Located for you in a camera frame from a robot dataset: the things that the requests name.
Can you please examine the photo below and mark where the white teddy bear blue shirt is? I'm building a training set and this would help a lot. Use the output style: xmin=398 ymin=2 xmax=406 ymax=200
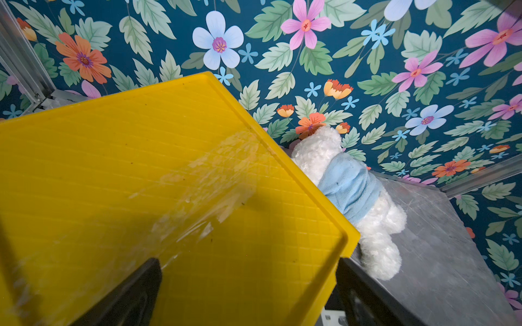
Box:
xmin=291 ymin=126 xmax=407 ymax=281

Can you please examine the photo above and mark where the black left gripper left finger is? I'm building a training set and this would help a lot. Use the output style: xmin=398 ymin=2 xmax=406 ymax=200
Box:
xmin=71 ymin=258 xmax=163 ymax=326

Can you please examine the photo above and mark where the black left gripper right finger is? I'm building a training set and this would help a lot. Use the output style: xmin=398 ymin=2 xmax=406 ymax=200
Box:
xmin=336 ymin=258 xmax=424 ymax=326

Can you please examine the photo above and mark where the yellow drawer cabinet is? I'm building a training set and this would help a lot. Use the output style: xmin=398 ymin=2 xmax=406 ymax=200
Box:
xmin=1 ymin=73 xmax=360 ymax=325

